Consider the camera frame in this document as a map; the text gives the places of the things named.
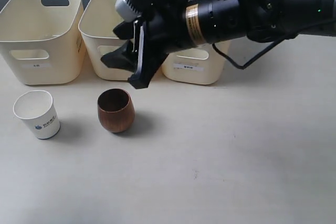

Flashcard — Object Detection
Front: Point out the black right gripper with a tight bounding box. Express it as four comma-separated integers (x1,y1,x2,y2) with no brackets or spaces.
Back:
100,0,248,89

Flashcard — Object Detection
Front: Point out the brown wooden cup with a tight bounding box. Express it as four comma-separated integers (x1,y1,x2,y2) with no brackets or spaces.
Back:
97,88,135,133

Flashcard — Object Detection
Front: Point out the white paper cup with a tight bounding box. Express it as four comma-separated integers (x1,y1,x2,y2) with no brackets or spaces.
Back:
13,90,60,140

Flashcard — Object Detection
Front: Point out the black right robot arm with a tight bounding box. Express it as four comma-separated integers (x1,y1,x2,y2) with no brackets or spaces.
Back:
101,0,335,89

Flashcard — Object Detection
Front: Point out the middle cream plastic bin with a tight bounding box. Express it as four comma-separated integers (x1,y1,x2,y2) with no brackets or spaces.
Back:
78,0,131,81

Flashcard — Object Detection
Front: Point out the cream plastic bin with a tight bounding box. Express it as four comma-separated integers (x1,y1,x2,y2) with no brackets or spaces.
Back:
160,0,237,86
78,0,131,81
1,0,86,86

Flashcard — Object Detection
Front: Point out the right cream plastic bin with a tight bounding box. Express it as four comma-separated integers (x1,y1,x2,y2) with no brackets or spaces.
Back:
160,0,237,86

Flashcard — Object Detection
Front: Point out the left cream plastic bin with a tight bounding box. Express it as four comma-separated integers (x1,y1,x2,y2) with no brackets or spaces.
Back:
1,0,86,86

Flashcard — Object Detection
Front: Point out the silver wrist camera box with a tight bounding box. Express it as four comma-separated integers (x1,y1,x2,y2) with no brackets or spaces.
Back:
115,0,140,23

